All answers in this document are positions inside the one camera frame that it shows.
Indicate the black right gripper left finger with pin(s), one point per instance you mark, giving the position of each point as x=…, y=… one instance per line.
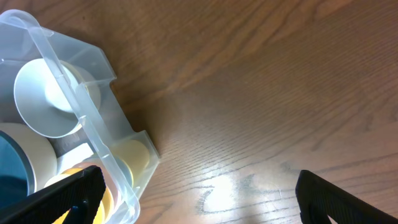
x=78, y=195

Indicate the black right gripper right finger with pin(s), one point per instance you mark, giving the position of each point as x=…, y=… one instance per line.
x=321, y=202

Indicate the pink cup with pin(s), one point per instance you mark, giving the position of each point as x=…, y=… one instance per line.
x=107, y=177

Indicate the yellow cup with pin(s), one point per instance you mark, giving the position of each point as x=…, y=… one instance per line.
x=135, y=154
x=106, y=205

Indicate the grey bowl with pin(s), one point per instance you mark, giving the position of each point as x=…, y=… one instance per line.
x=41, y=102

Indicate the beige bowl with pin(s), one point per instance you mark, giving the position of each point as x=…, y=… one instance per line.
x=37, y=150

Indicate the clear plastic storage bin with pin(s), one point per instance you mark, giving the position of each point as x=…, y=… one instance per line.
x=23, y=40

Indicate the yellow bowl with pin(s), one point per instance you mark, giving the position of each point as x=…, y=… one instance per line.
x=76, y=76

